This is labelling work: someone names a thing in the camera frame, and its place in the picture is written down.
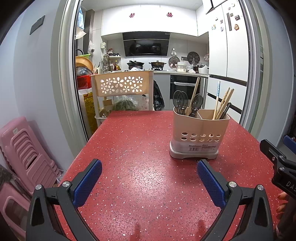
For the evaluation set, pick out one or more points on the yellow round basin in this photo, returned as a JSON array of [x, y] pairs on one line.
[[83, 63]]

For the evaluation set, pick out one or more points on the yellow oil bottle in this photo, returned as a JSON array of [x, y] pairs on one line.
[[90, 111]]

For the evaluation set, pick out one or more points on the black range hood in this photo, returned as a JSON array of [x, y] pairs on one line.
[[146, 45]]

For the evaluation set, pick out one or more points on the person's right hand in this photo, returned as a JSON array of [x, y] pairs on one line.
[[283, 208]]

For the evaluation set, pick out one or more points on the red plastic basket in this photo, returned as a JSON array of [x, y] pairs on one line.
[[84, 82]]

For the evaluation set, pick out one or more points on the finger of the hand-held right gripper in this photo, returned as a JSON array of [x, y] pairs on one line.
[[272, 153], [291, 142]]

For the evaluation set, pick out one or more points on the black bag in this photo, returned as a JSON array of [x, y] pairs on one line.
[[159, 97]]

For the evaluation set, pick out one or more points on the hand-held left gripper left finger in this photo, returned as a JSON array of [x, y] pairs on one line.
[[87, 183]]

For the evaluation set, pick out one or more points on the pink plastic stool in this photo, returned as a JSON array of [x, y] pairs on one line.
[[27, 153], [12, 217]]

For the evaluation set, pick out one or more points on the green plastic basket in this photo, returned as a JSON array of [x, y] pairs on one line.
[[83, 57]]

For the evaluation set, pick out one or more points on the white refrigerator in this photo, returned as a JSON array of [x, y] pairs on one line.
[[231, 58]]

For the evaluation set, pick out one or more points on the metal bowl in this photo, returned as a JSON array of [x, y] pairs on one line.
[[83, 71]]

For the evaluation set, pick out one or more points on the dark wall switch panel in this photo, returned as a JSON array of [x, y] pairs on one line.
[[37, 25]]

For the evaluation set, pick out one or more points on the black wok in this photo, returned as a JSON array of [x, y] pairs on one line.
[[157, 64], [135, 64]]

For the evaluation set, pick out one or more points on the beige plastic utensil holder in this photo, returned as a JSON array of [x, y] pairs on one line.
[[198, 129]]

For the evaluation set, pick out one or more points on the round dark trivet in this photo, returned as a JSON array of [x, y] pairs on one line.
[[174, 61], [193, 57]]

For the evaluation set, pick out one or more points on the white rice cooker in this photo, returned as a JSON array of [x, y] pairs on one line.
[[204, 69]]

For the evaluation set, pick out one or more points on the blue patterned chopstick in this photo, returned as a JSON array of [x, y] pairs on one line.
[[218, 89]]

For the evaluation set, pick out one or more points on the beige floral storage cart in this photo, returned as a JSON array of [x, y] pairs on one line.
[[122, 84]]

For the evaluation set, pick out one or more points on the black built-in oven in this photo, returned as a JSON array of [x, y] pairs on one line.
[[182, 81]]

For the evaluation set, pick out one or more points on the white plastic bag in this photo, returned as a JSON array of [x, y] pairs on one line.
[[91, 46]]

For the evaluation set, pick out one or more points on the light wooden chopstick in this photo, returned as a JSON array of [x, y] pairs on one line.
[[195, 92], [223, 103]]

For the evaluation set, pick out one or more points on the green vegetables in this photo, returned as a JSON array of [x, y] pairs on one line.
[[126, 104]]

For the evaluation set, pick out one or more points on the white spice rack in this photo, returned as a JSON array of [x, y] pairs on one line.
[[114, 61]]

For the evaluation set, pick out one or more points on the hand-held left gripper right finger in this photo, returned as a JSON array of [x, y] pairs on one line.
[[211, 183]]

